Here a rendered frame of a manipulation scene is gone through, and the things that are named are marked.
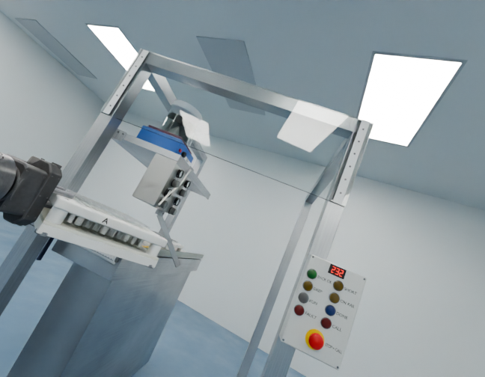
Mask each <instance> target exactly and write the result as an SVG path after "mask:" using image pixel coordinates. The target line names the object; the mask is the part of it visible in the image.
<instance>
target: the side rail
mask: <svg viewBox="0 0 485 377"><path fill-rule="evenodd" d="M176 254H177V256H178V257H191V258H203V256H204V255H203V254H194V253H189V252H182V251H176ZM158 255H159V256H170V257H171V253H170V251H169V250H166V249H160V251H159V253H158Z"/></svg>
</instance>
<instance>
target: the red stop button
mask: <svg viewBox="0 0 485 377"><path fill-rule="evenodd" d="M308 342H309V345H310V346H311V348H312V349H315V350H320V349H322V347H323V344H324V341H323V338H322V336H321V335H320V334H318V333H313V334H311V335H310V337H309V339H308Z"/></svg>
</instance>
